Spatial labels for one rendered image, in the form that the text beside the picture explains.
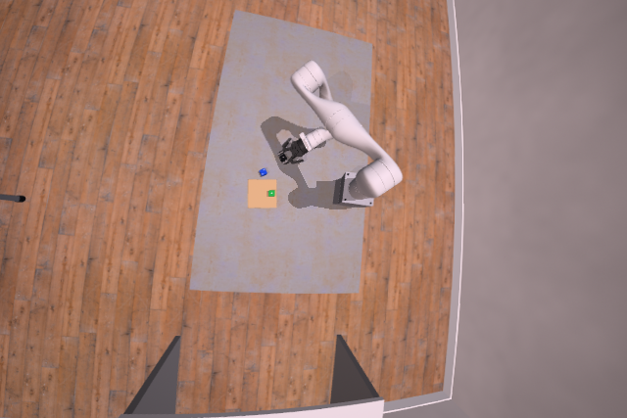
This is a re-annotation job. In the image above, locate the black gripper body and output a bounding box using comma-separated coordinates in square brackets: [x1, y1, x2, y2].
[290, 138, 308, 157]

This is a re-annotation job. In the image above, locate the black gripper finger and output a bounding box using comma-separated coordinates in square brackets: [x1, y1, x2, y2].
[282, 151, 304, 164]
[278, 138, 296, 156]

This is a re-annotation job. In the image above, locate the peach flat square mat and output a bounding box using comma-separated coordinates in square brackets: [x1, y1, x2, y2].
[248, 179, 276, 208]

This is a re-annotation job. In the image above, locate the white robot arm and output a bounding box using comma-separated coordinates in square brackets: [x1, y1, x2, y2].
[290, 61, 403, 200]

